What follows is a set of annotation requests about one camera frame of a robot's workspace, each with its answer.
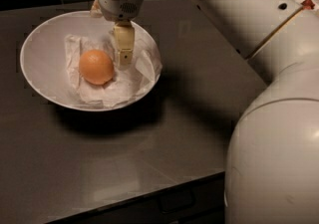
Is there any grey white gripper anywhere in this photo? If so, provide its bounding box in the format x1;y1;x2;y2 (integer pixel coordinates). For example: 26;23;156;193
90;0;144;67

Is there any orange fruit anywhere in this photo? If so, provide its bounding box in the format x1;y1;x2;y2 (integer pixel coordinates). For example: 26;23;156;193
79;50;115;86

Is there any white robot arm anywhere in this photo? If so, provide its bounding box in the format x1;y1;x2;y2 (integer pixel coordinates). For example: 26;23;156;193
98;0;318;224

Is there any large white bowl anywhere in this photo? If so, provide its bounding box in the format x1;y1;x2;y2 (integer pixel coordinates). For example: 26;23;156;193
20;11;151;112

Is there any crumpled white paper napkin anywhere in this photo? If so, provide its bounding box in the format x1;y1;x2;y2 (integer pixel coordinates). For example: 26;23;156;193
65;30;162;111

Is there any red strawberries pile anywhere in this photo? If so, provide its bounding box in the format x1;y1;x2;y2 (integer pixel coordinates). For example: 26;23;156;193
301;0;315;10

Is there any black drawer handle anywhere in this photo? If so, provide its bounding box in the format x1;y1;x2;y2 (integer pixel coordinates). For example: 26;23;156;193
158;189;195;214

